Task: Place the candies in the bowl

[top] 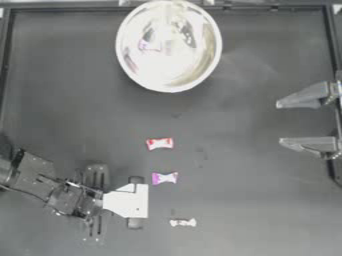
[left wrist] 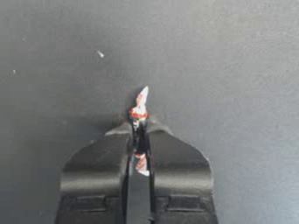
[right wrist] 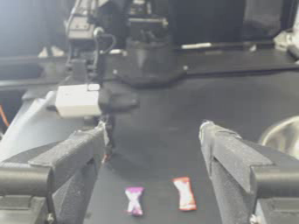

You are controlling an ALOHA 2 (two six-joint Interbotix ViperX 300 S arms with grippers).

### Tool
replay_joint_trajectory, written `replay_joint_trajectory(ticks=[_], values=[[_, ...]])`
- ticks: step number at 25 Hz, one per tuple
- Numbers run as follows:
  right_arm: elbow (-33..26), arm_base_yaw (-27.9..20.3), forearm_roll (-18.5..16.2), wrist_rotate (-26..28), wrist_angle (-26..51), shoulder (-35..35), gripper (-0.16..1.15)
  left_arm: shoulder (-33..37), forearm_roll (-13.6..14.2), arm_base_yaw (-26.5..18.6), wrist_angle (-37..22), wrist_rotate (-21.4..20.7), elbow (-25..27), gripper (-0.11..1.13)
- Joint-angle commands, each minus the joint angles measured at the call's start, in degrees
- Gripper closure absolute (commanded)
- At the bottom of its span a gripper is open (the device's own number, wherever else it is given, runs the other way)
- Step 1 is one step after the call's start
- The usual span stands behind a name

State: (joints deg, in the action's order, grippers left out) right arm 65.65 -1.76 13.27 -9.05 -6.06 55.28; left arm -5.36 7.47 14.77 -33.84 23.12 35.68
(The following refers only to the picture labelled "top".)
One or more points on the magenta white candy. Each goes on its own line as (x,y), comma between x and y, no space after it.
(164,178)

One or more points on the black table frame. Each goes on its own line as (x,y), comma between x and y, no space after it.
(66,6)

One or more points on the steel bowl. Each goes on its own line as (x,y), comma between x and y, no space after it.
(168,66)

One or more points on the pale purple candy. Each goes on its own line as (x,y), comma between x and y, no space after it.
(143,45)

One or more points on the red white candy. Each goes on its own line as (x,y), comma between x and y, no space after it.
(159,144)

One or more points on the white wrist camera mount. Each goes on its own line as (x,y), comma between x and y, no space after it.
(127,201)

